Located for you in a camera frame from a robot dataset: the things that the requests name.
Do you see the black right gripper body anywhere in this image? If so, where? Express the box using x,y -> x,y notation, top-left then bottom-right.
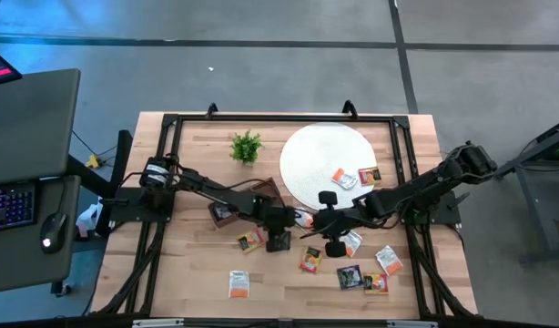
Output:
318,190 -> 358,259

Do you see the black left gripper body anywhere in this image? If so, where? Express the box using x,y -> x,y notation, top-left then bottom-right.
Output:
260,207 -> 300,233

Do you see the black tea packet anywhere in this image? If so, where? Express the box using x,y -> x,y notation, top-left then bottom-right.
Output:
266,231 -> 292,253
336,264 -> 365,292
214,203 -> 235,223

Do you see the white orange tea packet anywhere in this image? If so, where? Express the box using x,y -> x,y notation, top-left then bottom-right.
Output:
293,209 -> 315,229
330,167 -> 359,190
375,244 -> 404,277
342,230 -> 364,259
228,270 -> 251,299

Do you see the wooden tea organiser box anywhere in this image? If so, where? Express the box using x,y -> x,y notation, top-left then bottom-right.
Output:
208,176 -> 286,229

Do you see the white round plate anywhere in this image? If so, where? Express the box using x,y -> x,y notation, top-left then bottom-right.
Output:
279,121 -> 379,211

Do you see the green plant in white pot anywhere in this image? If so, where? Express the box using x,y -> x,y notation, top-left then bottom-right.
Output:
229,129 -> 264,166

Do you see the silver light bar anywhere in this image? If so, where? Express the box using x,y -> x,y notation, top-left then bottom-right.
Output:
387,320 -> 439,328
132,318 -> 185,328

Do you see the black desk leg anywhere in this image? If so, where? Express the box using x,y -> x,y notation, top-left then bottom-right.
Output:
67,129 -> 135,238

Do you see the white plastic bag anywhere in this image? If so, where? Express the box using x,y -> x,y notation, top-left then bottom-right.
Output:
76,202 -> 103,241

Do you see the black computer mouse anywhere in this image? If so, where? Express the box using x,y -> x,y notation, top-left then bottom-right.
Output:
39,211 -> 67,255

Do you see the grey desk top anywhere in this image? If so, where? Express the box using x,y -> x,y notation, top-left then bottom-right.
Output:
0,67 -> 82,186
0,175 -> 80,295

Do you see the black backlit keyboard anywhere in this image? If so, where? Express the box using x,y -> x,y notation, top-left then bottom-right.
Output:
0,181 -> 37,233

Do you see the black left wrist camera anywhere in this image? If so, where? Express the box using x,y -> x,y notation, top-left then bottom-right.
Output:
242,193 -> 268,215

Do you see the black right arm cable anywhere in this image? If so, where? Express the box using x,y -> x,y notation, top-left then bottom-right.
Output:
306,213 -> 412,231

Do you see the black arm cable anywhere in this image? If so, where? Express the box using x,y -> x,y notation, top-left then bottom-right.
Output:
174,166 -> 274,192
306,213 -> 412,231

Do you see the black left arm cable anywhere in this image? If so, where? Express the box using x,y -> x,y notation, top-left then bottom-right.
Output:
174,166 -> 274,192

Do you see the black floor cable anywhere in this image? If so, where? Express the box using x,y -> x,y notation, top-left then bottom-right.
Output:
71,129 -> 119,159

